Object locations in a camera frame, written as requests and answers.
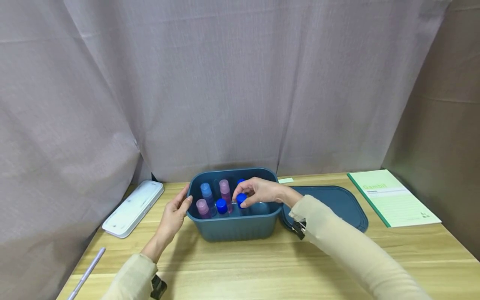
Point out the person's right hand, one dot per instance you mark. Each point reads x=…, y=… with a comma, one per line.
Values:
x=264, y=191

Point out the person's left hand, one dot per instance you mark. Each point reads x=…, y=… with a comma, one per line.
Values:
x=172, y=218

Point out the person's left index finger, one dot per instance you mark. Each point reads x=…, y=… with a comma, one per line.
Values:
x=184, y=192

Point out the person's left thumb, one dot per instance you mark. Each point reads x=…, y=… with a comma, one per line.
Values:
x=187, y=203

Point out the person's right middle finger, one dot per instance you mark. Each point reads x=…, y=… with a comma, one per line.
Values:
x=250, y=180

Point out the person's right thumb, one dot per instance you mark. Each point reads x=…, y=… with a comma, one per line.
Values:
x=250, y=202

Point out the person's right index finger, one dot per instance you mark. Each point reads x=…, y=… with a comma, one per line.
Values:
x=238, y=191

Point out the blue plastic storage box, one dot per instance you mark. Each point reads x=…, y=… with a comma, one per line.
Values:
x=236, y=229

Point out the person's left forearm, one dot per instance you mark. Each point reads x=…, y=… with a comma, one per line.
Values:
x=131, y=277

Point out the person's right forearm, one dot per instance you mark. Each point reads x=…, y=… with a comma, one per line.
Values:
x=348, y=250

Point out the pink capped bottle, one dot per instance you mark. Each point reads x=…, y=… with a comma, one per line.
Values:
x=202, y=206
x=224, y=187

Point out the light blue capped bottle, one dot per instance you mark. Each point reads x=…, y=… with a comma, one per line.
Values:
x=206, y=191

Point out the small pale green sticker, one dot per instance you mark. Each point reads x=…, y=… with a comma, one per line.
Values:
x=285, y=180

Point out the white oblong plastic case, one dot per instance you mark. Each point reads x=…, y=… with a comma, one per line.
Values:
x=133, y=208

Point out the black wrist band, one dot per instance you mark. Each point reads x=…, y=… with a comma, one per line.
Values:
x=299, y=228
x=158, y=287

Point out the blue plastic box lid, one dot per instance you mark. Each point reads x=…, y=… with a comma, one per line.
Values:
x=333, y=204

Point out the silver pen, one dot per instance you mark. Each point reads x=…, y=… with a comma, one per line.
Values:
x=87, y=273

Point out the green notebook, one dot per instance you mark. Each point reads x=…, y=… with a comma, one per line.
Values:
x=392, y=198

